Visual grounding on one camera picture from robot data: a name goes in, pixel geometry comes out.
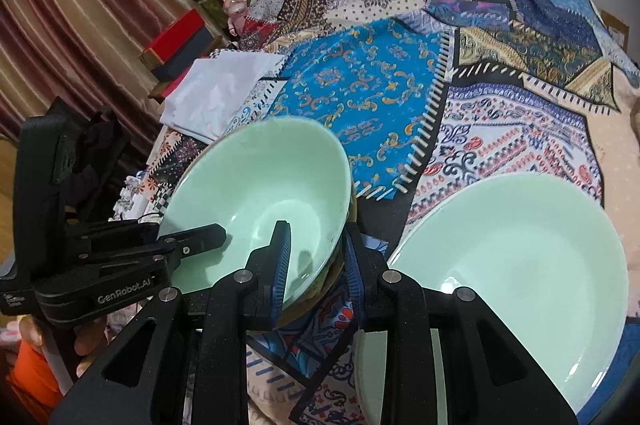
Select cardboard box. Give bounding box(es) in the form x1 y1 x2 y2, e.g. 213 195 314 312
599 9 629 52

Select green plate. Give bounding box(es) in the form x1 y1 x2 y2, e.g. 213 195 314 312
387 174 630 417

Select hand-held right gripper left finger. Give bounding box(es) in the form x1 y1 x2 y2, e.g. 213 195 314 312
49 220 293 425

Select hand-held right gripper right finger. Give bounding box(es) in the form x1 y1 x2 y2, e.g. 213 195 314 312
289 222 577 425

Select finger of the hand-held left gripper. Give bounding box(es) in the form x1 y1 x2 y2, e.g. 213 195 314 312
150 223 227 270

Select pink rabbit toy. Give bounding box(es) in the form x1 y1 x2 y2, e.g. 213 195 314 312
219 0 249 36

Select green bowl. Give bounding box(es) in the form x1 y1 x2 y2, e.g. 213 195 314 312
156 115 354 307

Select person's left hand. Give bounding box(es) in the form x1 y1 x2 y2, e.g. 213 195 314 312
73 318 112 378

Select patchwork printed blanket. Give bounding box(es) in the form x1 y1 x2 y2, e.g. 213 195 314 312
114 0 640 425

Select striped brown curtain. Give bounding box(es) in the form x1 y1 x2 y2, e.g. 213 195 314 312
0 0 213 143

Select folded white cloth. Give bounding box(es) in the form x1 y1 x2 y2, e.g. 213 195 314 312
160 49 287 144

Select dark grey box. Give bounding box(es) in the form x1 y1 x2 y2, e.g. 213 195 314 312
152 27 217 82

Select large white plate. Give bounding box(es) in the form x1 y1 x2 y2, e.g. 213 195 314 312
353 315 416 425

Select red box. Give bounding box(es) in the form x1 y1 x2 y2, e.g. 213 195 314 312
139 9 207 66

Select person's left forearm orange sleeve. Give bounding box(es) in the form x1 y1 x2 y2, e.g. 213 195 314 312
7 342 63 410

